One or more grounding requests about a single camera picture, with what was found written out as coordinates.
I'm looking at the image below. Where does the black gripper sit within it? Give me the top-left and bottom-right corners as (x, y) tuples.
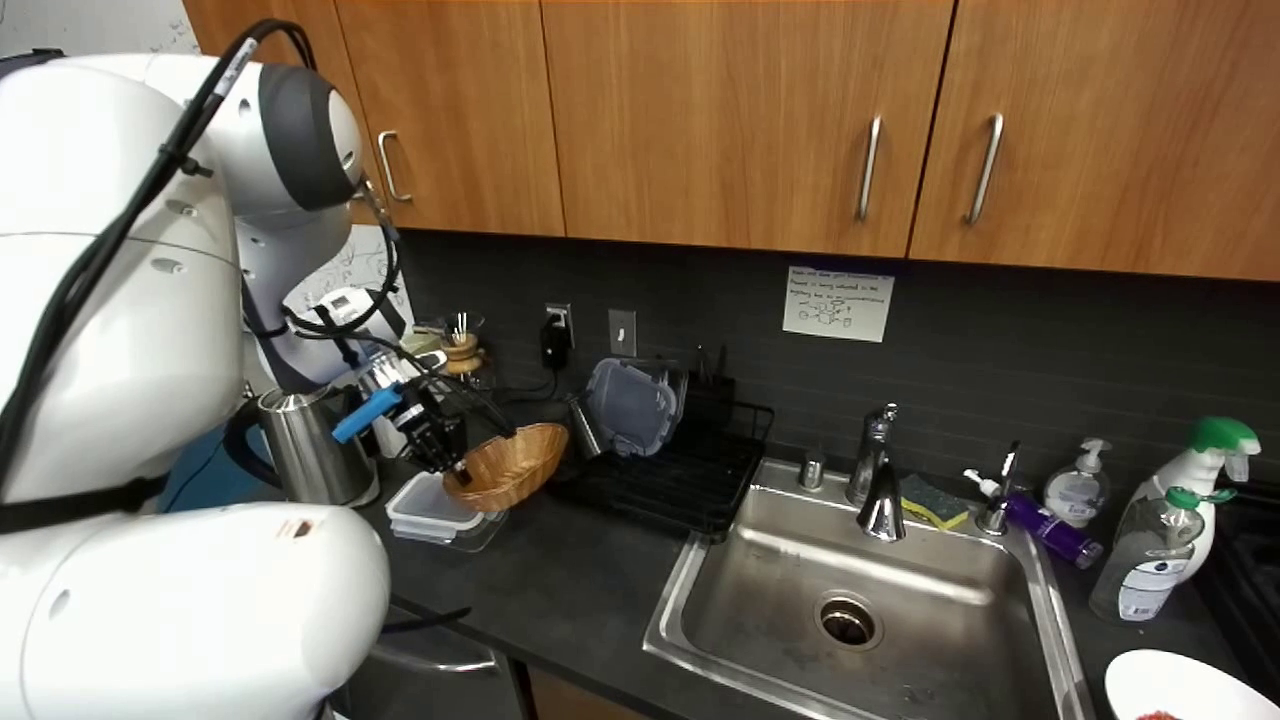
(378, 370), (488, 487)

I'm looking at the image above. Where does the woven wicker bowl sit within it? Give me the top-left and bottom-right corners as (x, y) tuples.
(445, 418), (571, 521)

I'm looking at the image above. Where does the clear plastic lunch box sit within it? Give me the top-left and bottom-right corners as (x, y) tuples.
(383, 466), (503, 552)

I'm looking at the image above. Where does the clear glass pitcher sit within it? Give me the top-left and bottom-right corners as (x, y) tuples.
(394, 322), (457, 381)

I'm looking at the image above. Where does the white paper towel roll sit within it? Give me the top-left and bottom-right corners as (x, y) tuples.
(349, 353), (418, 463)

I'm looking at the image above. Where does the stainless steel electric kettle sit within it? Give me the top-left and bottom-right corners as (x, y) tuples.
(225, 388), (383, 510)

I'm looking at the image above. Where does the translucent plastic container lid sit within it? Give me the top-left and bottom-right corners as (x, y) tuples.
(584, 357), (688, 463)

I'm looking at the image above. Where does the blue office chair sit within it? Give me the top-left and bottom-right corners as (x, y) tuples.
(157, 422), (272, 521)

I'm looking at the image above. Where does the black dish rack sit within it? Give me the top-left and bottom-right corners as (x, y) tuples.
(545, 339), (776, 542)

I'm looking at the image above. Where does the wooden lower cabinet door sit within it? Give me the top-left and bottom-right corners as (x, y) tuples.
(525, 665), (635, 720)

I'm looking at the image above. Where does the chrome sink faucet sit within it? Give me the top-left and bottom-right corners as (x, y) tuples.
(848, 396), (910, 542)

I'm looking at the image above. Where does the stainless steel sink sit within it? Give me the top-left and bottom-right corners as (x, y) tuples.
(635, 459), (1091, 720)

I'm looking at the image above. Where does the green yellow sponge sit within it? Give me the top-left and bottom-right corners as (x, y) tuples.
(901, 472), (985, 530)

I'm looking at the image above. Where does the chrome sink side sprayer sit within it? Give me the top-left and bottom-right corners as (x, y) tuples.
(958, 438), (1025, 536)

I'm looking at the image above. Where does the purple bottle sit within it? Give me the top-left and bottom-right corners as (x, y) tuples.
(998, 487), (1106, 572)

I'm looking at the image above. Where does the clear pump soap dispenser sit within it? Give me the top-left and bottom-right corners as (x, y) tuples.
(1039, 430), (1116, 528)

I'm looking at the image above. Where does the clear dish soap bottle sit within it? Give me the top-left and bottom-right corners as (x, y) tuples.
(1086, 485), (1215, 623)

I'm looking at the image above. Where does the spray bottle with green trigger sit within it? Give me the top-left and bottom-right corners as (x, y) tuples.
(1132, 410), (1268, 578)

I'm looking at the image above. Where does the white ceramic dish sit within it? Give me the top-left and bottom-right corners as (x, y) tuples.
(1098, 643), (1280, 720)

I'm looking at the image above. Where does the white wall outlet with plug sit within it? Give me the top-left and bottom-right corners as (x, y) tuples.
(534, 299), (580, 376)

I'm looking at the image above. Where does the silver dishwasher handle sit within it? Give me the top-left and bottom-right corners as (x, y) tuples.
(375, 623), (503, 678)

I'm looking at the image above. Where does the silver cabinet door handle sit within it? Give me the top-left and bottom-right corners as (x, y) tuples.
(851, 111), (889, 224)
(962, 109), (1009, 226)
(373, 122), (415, 208)

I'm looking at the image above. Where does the white paper wall sign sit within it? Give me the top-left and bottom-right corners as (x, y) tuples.
(781, 260), (901, 349)

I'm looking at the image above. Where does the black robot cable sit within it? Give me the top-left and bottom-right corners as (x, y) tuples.
(0, 13), (405, 463)

